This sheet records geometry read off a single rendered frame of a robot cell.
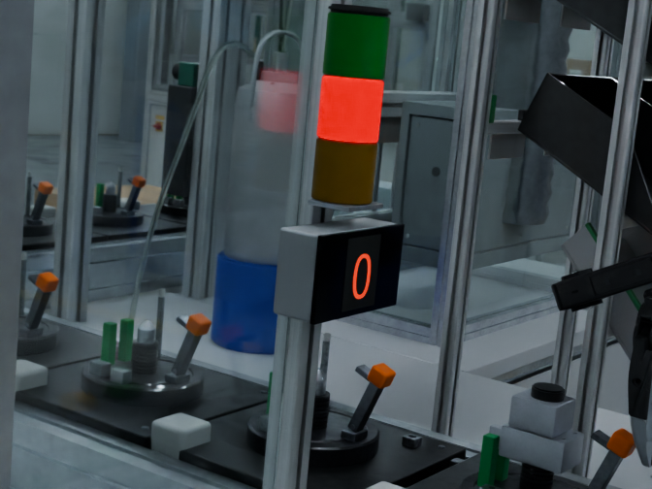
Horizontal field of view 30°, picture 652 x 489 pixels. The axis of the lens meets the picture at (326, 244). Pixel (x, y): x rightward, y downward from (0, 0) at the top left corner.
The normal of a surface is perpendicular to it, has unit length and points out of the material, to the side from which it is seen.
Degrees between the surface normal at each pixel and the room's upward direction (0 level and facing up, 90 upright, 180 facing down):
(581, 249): 90
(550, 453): 90
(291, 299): 90
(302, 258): 90
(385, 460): 0
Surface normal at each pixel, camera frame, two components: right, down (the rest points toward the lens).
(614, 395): 0.81, 0.18
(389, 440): 0.09, -0.98
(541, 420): -0.59, 0.09
